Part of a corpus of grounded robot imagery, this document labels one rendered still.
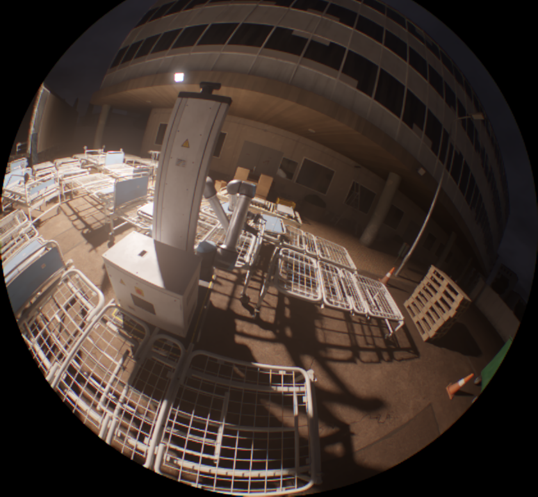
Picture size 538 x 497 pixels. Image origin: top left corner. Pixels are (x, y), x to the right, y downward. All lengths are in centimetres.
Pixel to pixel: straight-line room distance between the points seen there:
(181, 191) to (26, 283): 144
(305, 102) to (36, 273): 522
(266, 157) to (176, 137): 664
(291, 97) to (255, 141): 372
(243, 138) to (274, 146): 149
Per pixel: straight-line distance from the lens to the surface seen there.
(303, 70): 556
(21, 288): 161
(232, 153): 783
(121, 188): 248
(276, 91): 462
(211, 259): 127
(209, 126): 96
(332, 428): 182
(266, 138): 765
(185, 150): 100
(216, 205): 135
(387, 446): 236
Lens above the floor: 146
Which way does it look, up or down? 21 degrees down
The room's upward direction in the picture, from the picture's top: 21 degrees clockwise
